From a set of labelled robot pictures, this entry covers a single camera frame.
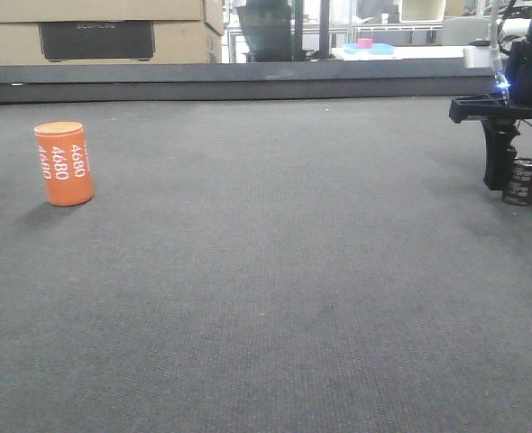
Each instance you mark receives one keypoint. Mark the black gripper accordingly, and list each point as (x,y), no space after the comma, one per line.
(499,133)

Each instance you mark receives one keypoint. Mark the black cylindrical capacitor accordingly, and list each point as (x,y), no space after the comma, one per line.
(518,190)

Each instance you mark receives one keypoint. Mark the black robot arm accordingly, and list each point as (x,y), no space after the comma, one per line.
(500,67)

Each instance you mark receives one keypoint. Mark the blue tray in background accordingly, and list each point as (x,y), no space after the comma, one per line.
(375,49)

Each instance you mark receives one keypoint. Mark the beige box in background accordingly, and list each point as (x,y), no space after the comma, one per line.
(421,11)

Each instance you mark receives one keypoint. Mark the pink block in background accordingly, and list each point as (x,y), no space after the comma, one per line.
(364,43)

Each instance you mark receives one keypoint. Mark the white background table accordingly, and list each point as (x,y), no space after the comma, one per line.
(401,53)

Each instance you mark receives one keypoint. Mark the upper cardboard box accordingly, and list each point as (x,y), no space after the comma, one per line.
(21,11)

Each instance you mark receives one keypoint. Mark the lower cardboard box black label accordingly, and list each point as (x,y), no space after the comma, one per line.
(174,43)

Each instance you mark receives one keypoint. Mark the orange cylinder with white numbers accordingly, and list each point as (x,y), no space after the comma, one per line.
(64,163)

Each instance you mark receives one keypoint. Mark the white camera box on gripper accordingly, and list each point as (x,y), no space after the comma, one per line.
(478,57)

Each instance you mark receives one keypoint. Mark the dark table edge rail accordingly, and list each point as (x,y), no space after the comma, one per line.
(326,79)

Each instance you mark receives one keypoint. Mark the black vertical post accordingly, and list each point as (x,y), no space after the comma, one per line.
(324,30)

